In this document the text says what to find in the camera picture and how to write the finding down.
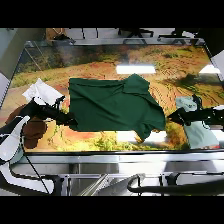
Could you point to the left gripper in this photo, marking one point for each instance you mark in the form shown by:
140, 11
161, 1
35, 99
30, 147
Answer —
65, 120

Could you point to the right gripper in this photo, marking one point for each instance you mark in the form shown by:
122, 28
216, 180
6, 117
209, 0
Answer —
181, 116

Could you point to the dark green T-shirt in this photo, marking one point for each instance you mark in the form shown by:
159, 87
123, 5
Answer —
113, 106

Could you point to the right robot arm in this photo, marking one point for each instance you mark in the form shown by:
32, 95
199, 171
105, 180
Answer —
206, 115

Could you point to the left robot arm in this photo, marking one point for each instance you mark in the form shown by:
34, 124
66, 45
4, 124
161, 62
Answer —
10, 143

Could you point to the pale green garment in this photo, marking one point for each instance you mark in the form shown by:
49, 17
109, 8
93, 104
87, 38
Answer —
200, 135

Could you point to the brown garment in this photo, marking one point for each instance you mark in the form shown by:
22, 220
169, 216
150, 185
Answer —
33, 131

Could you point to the white garment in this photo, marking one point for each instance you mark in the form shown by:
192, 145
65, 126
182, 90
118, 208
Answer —
40, 90

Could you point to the black office chair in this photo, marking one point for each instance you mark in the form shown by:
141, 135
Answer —
135, 32
178, 32

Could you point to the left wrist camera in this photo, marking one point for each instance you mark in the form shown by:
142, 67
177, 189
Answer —
60, 101

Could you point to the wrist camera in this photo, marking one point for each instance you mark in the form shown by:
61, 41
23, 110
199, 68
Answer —
196, 100
60, 101

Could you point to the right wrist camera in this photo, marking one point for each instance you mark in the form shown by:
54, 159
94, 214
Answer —
196, 100

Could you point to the silver frame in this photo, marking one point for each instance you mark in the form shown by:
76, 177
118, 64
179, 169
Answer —
133, 158

